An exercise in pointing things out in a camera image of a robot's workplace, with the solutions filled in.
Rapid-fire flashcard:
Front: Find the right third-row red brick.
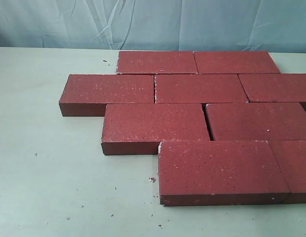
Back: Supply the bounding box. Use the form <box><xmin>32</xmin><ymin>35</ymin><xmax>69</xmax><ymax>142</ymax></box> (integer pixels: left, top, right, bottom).
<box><xmin>205</xmin><ymin>103</ymin><xmax>306</xmax><ymax>141</ymax></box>

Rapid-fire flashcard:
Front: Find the right second-row red brick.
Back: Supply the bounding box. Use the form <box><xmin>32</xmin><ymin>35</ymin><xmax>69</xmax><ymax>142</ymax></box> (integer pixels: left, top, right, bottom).
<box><xmin>238</xmin><ymin>74</ymin><xmax>306</xmax><ymax>112</ymax></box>

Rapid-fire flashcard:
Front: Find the blue-grey backdrop cloth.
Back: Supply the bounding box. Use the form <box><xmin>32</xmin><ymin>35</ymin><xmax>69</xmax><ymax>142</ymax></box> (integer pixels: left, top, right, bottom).
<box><xmin>0</xmin><ymin>0</ymin><xmax>306</xmax><ymax>53</ymax></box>

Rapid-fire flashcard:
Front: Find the large red brick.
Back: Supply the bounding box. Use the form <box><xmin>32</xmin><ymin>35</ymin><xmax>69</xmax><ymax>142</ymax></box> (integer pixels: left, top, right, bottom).
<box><xmin>158</xmin><ymin>141</ymin><xmax>290</xmax><ymax>206</ymax></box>
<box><xmin>101</xmin><ymin>103</ymin><xmax>210</xmax><ymax>156</ymax></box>

